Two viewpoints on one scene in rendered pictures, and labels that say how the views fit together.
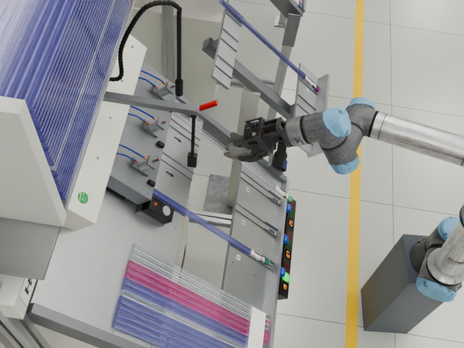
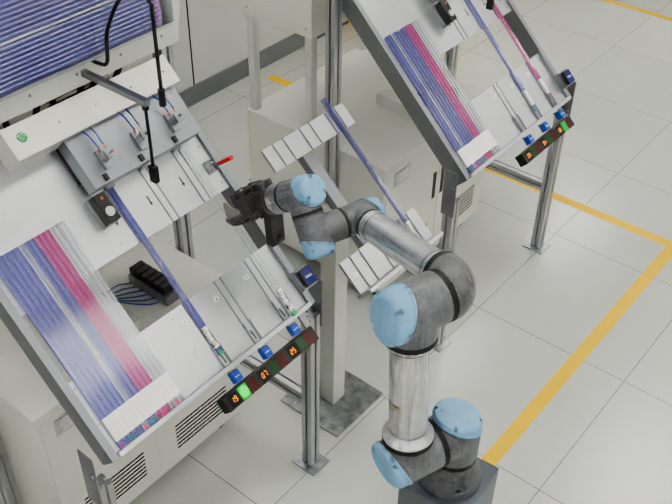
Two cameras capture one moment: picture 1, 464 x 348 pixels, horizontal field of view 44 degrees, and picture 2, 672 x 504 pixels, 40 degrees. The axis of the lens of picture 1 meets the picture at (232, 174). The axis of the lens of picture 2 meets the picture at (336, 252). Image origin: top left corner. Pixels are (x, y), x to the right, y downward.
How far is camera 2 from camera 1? 1.43 m
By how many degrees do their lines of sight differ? 31
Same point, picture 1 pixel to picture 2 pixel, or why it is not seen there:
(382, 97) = (616, 368)
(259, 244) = (224, 333)
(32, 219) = not seen: outside the picture
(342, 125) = (303, 186)
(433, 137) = (404, 239)
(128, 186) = (79, 164)
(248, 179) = (254, 270)
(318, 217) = not seen: hidden behind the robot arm
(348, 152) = (313, 228)
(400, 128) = (381, 225)
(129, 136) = (110, 132)
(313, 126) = (283, 185)
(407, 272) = not seen: hidden behind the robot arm
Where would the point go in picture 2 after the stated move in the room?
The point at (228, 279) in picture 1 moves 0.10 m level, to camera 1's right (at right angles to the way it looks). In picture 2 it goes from (155, 329) to (184, 348)
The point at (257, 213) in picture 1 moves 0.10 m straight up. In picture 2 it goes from (243, 304) to (241, 274)
